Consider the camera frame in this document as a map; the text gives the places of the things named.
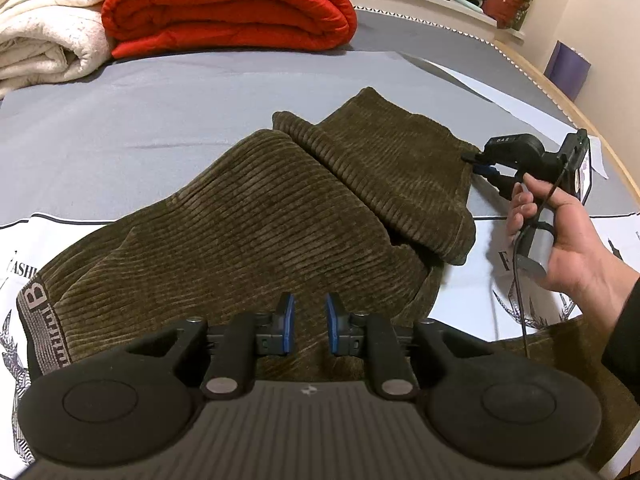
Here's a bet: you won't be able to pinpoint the pale grey sheet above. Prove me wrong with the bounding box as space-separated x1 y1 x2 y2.
397 51 612 181

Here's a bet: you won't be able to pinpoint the person's right hand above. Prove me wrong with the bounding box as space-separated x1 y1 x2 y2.
505 172 640 311

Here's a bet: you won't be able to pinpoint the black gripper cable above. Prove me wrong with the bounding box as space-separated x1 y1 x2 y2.
515 155 571 358

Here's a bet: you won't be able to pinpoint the cream window ledge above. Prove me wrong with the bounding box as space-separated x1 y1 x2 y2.
334 0 527 42

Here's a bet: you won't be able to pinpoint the cream fleece blanket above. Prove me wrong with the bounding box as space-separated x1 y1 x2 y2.
0 0 133 99

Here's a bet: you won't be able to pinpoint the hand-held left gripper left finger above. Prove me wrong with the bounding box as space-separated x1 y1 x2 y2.
127 292 297 401

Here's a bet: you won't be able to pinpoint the wooden bed frame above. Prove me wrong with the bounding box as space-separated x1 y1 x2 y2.
492 39 640 201

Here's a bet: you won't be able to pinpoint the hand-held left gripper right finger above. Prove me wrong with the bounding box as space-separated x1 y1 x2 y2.
325 292 496 401

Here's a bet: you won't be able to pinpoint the red folded quilt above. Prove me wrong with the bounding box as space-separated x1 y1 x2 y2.
101 0 359 60

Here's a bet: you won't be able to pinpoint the white printed bed sheet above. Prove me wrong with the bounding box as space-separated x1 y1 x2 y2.
0 212 640 480

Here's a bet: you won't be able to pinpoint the purple box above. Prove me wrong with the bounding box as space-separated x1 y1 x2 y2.
546 40 592 102

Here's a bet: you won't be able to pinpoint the grey bed mattress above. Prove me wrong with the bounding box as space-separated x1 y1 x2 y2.
0 7 640 228

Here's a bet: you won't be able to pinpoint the person's right forearm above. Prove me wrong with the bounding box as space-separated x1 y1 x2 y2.
600 267 640 393

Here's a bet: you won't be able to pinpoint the olive corduroy pants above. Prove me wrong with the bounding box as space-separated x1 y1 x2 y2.
15 86 640 463

